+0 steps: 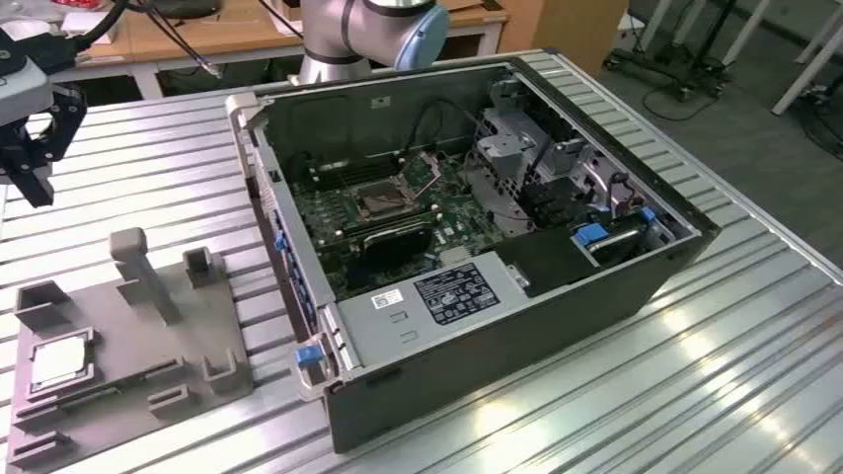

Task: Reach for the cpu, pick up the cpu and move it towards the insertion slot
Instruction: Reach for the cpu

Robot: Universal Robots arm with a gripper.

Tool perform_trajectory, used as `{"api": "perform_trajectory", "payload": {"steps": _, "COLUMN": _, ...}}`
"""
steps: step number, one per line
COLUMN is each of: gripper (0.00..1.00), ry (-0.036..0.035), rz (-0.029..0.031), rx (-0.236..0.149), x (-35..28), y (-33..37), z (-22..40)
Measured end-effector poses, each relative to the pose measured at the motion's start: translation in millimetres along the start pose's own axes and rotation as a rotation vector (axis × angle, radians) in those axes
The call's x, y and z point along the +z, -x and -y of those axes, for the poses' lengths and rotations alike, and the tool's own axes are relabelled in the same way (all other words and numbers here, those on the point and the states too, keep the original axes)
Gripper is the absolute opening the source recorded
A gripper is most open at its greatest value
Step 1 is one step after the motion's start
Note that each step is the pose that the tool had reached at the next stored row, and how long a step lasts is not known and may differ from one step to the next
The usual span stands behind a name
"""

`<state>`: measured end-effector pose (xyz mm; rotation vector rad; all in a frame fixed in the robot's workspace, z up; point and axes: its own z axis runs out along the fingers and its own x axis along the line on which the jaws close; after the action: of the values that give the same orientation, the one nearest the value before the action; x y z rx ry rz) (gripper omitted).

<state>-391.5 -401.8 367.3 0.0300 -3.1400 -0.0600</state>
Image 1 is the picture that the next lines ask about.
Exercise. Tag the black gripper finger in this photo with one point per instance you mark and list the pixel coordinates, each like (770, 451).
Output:
(32, 190)
(74, 111)

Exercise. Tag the silver CPU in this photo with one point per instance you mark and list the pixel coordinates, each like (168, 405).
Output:
(60, 363)

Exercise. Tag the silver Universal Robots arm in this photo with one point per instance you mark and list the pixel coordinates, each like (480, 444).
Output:
(330, 29)

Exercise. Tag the blue slot clip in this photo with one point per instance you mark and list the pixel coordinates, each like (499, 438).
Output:
(279, 241)

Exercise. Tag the black RAM slot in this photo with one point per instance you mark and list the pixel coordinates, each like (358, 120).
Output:
(363, 177)
(360, 165)
(362, 171)
(359, 159)

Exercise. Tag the CPU socket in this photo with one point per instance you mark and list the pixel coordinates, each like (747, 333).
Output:
(382, 200)

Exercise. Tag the small white box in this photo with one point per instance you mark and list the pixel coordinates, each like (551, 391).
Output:
(82, 22)

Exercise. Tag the wooden desk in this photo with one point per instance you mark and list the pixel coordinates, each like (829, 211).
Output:
(231, 29)

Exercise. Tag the grey parts rack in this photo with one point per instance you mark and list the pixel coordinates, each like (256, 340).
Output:
(144, 336)

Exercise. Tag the white open carton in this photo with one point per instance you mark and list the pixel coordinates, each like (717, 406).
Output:
(283, 20)

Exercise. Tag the green RAM stick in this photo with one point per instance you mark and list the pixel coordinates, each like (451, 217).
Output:
(88, 396)

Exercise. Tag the blue case latch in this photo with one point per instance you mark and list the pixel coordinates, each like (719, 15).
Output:
(308, 356)

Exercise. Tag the black graphics card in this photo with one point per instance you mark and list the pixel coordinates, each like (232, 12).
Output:
(395, 242)

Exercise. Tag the green motherboard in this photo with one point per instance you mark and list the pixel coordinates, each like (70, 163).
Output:
(454, 197)

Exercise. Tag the grey power supply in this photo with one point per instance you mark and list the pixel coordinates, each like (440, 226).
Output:
(388, 336)

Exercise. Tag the grey metal drive cage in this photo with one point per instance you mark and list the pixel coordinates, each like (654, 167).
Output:
(507, 148)

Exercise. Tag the brown wooden cabinet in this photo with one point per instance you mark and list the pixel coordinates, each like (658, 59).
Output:
(572, 29)

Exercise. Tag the black open PC case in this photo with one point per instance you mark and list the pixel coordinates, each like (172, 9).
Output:
(494, 355)

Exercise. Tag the blue disk carrier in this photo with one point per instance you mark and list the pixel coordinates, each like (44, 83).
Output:
(588, 234)

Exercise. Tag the black wheeled stand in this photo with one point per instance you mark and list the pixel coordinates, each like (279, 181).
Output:
(698, 74)

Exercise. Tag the white table leg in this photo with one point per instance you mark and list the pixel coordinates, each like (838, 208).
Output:
(801, 79)

